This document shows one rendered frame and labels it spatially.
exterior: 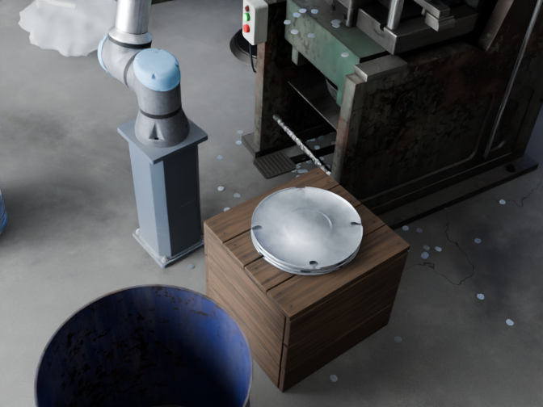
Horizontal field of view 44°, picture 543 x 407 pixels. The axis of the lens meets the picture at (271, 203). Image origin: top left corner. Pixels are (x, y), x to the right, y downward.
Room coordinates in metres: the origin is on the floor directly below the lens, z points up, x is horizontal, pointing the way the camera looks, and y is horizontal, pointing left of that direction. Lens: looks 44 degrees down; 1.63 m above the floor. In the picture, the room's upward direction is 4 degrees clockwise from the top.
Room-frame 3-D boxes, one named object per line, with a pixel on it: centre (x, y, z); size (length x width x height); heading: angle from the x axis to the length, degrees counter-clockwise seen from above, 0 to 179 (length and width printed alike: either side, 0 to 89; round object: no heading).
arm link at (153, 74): (1.48, 0.32, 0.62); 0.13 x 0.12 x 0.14; 47
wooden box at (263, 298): (1.21, -0.10, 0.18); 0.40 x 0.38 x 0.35; 129
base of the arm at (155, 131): (1.47, 0.32, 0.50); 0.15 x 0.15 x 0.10
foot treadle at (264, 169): (1.82, -0.20, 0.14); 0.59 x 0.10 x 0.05; 123
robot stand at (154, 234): (1.47, 0.32, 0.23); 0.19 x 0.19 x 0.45; 43
